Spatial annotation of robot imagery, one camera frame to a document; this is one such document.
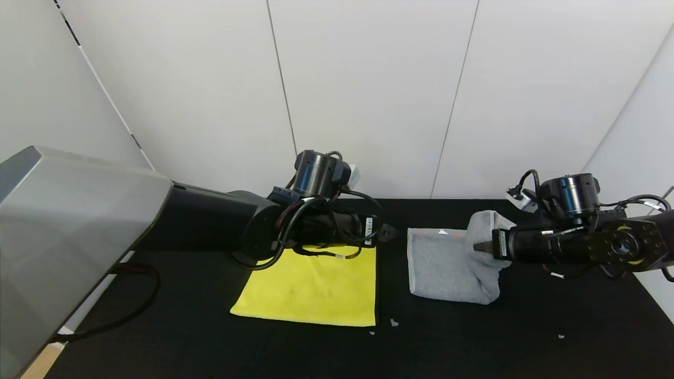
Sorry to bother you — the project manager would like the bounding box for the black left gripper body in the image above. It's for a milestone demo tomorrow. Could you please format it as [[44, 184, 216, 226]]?
[[334, 212, 379, 248]]

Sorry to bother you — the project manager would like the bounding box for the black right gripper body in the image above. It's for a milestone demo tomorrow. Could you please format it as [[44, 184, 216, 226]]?
[[491, 226, 552, 262]]

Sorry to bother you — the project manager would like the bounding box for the grey towel with orange marks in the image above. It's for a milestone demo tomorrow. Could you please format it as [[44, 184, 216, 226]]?
[[407, 210, 517, 305]]

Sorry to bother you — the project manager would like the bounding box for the yellow towel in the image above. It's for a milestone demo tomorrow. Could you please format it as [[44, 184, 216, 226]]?
[[230, 244, 378, 327]]

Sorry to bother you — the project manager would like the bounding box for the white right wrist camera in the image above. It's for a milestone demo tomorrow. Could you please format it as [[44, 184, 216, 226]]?
[[506, 188, 539, 213]]

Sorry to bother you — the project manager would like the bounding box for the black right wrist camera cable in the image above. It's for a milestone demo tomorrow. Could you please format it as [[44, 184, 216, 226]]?
[[518, 169, 544, 202]]

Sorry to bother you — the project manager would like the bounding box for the black left arm cable bundle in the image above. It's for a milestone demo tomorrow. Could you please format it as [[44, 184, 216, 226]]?
[[230, 151, 385, 272]]

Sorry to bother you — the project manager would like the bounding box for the hanging black red cable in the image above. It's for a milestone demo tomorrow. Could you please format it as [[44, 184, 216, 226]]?
[[52, 262, 161, 344]]

